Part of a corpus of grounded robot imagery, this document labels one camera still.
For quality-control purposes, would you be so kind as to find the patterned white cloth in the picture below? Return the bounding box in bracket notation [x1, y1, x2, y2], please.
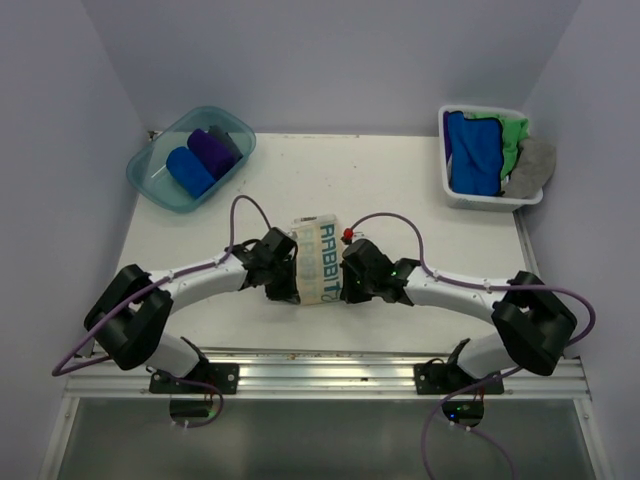
[291, 214, 343, 306]

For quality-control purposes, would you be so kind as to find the blue towel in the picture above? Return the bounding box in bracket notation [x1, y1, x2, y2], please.
[166, 147, 215, 198]

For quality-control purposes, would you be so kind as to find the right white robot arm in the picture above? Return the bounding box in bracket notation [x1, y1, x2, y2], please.
[341, 239, 577, 393]

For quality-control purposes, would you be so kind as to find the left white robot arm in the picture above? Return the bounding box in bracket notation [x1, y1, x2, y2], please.
[84, 227, 297, 393]

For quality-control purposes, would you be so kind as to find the rolled purple towel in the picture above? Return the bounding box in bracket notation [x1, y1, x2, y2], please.
[187, 129, 235, 181]

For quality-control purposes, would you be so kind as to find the rolled dark grey towel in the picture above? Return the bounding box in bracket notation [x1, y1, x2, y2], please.
[208, 125, 243, 163]

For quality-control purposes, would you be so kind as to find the white laundry basket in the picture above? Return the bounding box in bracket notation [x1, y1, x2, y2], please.
[437, 104, 544, 213]

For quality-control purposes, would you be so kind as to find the teal translucent plastic bin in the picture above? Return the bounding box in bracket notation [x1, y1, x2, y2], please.
[126, 106, 256, 213]

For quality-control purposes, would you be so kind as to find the dark blue cloth in basket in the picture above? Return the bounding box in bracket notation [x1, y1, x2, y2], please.
[445, 111, 504, 197]

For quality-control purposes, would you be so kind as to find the grey cloth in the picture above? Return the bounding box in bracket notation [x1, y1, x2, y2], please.
[502, 137, 557, 199]

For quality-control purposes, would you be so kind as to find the green cloth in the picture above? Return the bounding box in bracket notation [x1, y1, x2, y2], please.
[467, 112, 529, 181]

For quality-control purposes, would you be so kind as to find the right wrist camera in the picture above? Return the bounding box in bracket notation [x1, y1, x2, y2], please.
[341, 227, 366, 246]

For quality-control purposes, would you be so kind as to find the aluminium mounting rail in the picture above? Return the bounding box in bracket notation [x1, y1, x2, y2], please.
[63, 349, 590, 400]

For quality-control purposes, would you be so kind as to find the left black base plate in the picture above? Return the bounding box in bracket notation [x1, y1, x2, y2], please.
[149, 363, 240, 395]

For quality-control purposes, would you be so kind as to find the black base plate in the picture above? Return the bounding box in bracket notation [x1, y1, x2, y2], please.
[149, 363, 240, 395]
[413, 358, 479, 395]

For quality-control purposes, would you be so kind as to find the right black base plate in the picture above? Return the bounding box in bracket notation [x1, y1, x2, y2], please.
[413, 358, 479, 395]

